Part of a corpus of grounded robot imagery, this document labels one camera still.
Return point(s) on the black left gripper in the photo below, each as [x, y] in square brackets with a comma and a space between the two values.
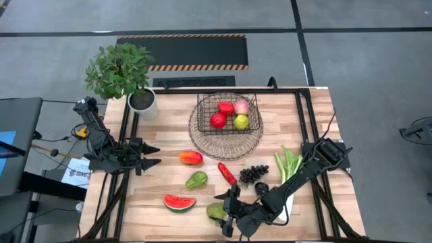
[137, 155]

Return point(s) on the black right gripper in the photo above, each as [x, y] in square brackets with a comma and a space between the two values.
[233, 208]

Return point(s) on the green speckled pear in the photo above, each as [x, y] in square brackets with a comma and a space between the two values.
[215, 211]

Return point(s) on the long red pepper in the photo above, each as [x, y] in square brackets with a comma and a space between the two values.
[227, 173]

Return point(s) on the dark avocado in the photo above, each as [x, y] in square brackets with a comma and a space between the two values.
[261, 188]

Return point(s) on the orange red mango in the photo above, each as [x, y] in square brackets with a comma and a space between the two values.
[190, 157]

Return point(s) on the dark grape bunch with leaf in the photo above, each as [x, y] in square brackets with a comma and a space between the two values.
[253, 173]

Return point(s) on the watermelon slice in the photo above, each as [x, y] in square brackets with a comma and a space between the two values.
[179, 202]

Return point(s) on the round red fruit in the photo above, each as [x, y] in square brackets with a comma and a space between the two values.
[218, 120]

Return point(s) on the yellow-green pear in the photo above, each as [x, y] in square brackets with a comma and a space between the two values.
[241, 122]

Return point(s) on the red bell pepper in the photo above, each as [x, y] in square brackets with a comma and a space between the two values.
[226, 108]

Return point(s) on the pink peach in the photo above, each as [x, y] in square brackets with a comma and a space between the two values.
[241, 107]

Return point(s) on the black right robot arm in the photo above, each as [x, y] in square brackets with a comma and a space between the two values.
[303, 168]

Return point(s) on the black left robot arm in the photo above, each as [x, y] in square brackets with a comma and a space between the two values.
[96, 131]

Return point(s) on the white plant pot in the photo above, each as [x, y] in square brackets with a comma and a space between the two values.
[143, 101]

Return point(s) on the round woven placemat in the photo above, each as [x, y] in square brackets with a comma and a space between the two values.
[226, 148]

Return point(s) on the yellow connector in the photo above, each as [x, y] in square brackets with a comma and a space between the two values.
[81, 132]

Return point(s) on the green celery stalk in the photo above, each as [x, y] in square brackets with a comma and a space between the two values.
[287, 162]

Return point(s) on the printed paper sheet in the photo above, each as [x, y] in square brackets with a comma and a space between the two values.
[76, 175]

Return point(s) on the green leafy plant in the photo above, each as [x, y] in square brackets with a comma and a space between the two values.
[118, 71]

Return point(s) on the black hazard-striped floor mat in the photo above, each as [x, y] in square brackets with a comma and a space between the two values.
[182, 50]

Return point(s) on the grey cabinet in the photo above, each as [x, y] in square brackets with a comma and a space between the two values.
[23, 114]

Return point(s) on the black aluminium table frame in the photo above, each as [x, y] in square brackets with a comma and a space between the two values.
[175, 90]

